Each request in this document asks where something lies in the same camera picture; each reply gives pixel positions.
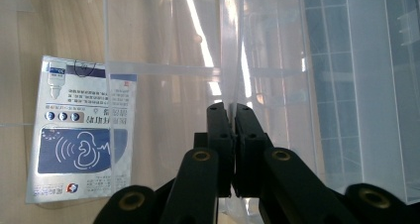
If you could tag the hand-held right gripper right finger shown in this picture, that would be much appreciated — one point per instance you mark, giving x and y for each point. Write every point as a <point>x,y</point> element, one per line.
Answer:
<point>249,144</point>

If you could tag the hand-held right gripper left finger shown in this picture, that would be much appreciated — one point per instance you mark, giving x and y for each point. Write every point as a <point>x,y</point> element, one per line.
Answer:
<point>219,144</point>

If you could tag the clear plastic storage box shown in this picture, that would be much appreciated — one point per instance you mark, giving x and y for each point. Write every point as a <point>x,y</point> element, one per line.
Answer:
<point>330,85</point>

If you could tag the white and blue medicine box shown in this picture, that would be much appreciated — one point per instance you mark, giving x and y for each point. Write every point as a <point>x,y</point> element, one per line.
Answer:
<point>76,134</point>

